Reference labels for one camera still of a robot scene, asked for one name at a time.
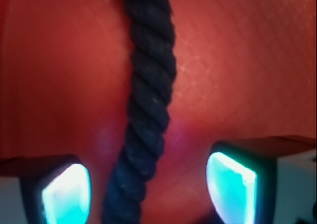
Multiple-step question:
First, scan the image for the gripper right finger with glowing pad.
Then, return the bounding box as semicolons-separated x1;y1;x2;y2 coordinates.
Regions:
206;135;317;224

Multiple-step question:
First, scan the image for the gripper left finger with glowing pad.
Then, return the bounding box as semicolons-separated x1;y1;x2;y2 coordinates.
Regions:
0;155;91;224

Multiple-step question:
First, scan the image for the dark blue twisted rope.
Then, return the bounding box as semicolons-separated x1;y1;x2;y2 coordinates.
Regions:
101;0;177;224

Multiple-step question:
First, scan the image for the red plastic tray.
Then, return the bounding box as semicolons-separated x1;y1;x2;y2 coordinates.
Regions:
0;0;317;224

